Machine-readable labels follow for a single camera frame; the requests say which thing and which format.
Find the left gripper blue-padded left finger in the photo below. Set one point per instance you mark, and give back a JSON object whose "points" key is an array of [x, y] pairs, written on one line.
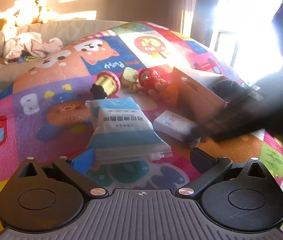
{"points": [[72, 171]]}

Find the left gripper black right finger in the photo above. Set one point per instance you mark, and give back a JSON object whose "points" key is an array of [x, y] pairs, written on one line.
{"points": [[212, 171]]}

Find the black plush toy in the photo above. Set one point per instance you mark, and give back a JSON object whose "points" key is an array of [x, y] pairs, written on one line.
{"points": [[228, 90]]}

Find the pink cardboard box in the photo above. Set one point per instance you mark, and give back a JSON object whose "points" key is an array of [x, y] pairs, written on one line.
{"points": [[195, 93]]}

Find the orange pumpkin toy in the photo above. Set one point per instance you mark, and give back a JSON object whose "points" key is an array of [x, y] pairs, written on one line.
{"points": [[167, 93]]}

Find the colourful cartoon play mat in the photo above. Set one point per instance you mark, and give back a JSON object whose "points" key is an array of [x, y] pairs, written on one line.
{"points": [[43, 115]]}

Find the pink gold cupcake toy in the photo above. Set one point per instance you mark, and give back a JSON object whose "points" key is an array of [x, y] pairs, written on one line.
{"points": [[106, 84]]}

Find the red round toy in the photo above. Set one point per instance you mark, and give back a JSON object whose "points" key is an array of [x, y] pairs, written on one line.
{"points": [[149, 77]]}

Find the beige sofa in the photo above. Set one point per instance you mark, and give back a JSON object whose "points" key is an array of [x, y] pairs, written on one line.
{"points": [[67, 31]]}

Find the crumpled white pink cloth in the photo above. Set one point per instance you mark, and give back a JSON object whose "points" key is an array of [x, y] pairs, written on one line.
{"points": [[29, 44]]}

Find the plush toys on sofa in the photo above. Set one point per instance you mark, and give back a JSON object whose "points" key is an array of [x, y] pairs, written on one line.
{"points": [[36, 11]]}

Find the yellow green plush keychain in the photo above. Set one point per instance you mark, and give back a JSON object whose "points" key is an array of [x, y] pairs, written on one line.
{"points": [[130, 79]]}

